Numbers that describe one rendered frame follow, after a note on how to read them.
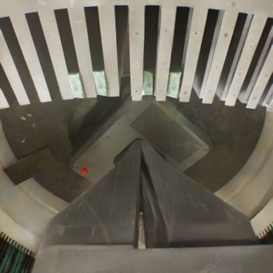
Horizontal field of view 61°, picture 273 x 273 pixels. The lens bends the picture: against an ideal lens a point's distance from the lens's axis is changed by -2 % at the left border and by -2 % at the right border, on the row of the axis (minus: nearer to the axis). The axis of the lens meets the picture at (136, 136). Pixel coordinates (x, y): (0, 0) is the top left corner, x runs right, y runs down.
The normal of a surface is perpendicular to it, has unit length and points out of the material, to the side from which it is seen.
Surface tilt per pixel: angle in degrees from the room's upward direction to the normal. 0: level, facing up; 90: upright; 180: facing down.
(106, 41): 0
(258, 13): 0
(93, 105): 0
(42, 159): 24
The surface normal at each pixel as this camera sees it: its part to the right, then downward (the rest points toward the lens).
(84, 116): 0.01, 0.57
